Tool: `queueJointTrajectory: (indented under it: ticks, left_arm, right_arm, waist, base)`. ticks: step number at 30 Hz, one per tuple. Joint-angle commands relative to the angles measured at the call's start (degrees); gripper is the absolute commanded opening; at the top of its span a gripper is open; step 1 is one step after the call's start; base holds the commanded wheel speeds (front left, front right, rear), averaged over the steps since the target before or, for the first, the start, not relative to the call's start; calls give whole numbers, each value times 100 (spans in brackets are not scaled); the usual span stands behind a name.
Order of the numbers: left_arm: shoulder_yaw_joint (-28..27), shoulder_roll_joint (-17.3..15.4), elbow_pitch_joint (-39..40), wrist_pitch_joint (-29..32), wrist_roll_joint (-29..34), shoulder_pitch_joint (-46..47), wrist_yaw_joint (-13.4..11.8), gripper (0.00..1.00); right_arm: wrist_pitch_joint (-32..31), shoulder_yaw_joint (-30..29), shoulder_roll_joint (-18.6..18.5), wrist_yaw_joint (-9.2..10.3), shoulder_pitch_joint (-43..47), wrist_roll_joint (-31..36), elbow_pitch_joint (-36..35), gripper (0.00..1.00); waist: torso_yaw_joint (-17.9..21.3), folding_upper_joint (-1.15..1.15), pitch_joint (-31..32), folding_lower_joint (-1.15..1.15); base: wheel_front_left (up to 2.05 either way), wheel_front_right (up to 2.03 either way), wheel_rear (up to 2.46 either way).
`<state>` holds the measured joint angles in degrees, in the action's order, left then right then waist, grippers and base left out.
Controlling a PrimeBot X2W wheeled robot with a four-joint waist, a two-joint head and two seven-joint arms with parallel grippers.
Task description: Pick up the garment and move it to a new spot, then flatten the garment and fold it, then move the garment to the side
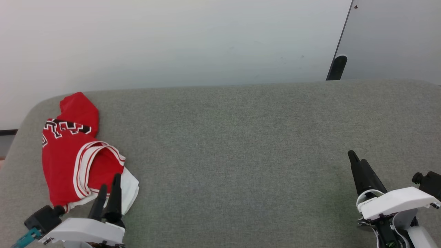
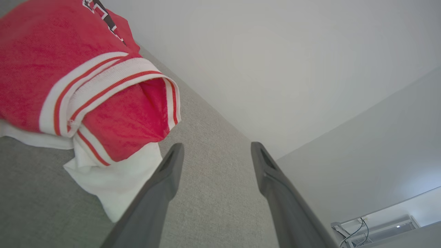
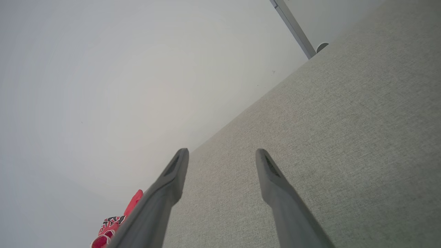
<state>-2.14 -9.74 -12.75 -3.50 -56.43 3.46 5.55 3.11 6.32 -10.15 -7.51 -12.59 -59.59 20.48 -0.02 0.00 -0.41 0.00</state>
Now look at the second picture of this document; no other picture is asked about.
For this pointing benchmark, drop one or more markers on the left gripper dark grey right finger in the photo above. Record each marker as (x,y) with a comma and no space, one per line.
(293,213)

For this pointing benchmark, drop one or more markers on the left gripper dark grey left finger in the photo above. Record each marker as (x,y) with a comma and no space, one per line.
(151,206)

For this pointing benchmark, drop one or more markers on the red jersey with white trim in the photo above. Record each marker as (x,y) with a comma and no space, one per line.
(51,69)

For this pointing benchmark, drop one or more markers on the grey fabric sofa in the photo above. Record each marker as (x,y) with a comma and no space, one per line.
(213,193)

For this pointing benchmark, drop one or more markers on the white metal frame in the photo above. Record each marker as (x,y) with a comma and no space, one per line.
(386,230)

